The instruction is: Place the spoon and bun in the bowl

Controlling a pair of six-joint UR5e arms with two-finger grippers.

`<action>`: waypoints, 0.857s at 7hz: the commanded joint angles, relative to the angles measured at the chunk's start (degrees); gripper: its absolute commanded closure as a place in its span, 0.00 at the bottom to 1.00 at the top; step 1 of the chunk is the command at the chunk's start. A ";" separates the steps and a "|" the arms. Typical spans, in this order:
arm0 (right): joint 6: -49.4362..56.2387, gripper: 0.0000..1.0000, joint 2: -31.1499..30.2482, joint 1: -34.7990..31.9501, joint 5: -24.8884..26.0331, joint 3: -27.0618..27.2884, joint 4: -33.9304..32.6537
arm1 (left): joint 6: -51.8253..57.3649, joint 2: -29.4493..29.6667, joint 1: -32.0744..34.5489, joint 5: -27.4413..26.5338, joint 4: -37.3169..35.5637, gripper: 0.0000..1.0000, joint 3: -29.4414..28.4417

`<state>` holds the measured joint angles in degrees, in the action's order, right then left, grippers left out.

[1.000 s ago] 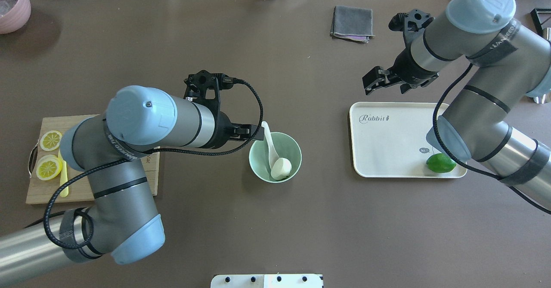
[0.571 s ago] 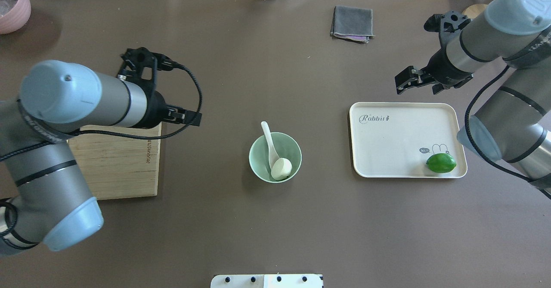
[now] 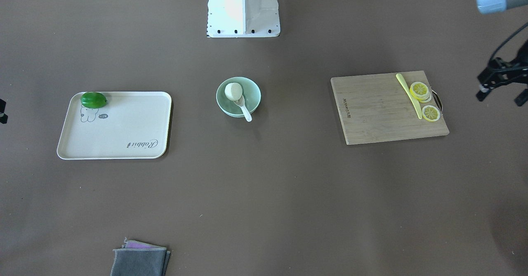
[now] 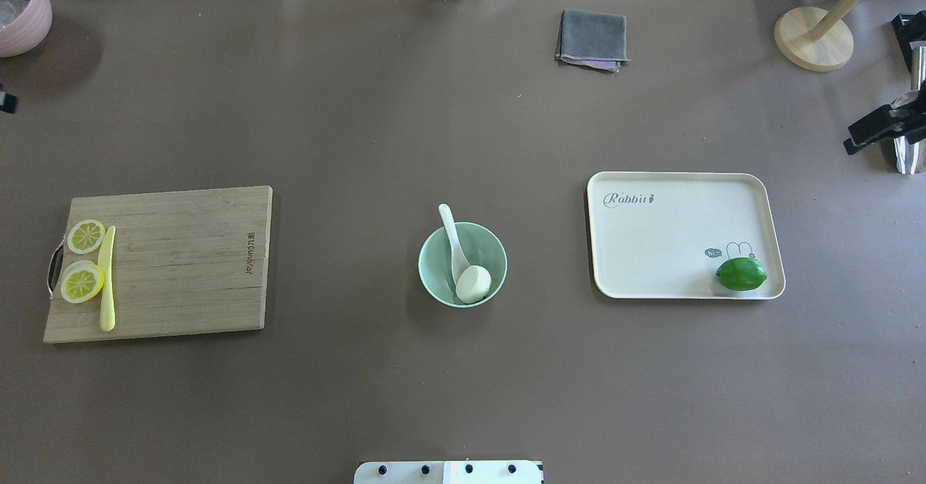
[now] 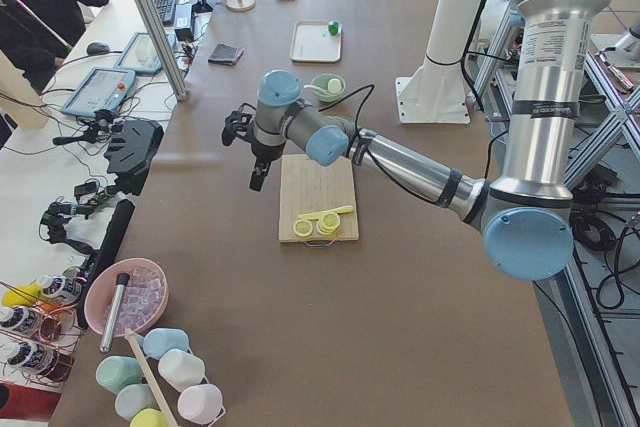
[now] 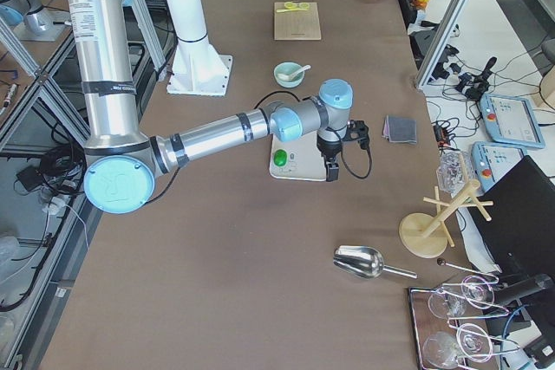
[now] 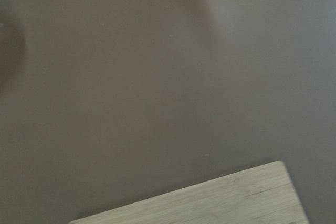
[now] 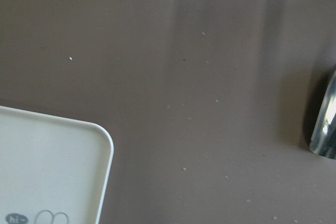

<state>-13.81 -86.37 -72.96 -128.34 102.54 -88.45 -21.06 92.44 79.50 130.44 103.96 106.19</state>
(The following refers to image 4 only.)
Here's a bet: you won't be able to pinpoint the white ceramic spoon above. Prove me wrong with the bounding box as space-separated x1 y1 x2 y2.
438 203 470 286

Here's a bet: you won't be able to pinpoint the mint green bowl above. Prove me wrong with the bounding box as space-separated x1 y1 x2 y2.
417 221 507 308

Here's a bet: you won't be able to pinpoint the pink bowl of ice cubes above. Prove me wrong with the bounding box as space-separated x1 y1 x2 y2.
1 0 53 58

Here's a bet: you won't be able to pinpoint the cream rabbit print tray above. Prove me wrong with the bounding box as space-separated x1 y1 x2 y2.
586 171 785 300

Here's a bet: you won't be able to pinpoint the purple folded cloth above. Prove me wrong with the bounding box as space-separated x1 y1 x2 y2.
566 59 623 73

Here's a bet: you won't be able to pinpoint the grey folded cloth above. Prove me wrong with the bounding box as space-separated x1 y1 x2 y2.
555 9 629 64

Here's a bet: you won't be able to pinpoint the bamboo cutting board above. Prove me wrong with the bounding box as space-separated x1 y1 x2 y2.
43 185 273 344

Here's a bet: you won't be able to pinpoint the yellow plastic knife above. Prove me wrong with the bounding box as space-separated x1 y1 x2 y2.
97 226 116 332

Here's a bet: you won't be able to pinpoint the single lemon slice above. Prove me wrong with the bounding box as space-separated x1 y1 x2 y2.
65 219 106 255

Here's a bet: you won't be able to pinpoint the stacked lemon slices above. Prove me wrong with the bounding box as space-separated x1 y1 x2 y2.
60 260 105 304

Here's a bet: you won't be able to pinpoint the wooden mug tree stand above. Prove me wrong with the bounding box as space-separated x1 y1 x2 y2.
773 0 860 72

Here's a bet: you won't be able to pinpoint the metal ice scoop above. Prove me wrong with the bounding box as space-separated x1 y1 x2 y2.
891 42 925 175

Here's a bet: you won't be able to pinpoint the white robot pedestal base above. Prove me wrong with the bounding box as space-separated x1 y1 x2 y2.
353 459 545 483

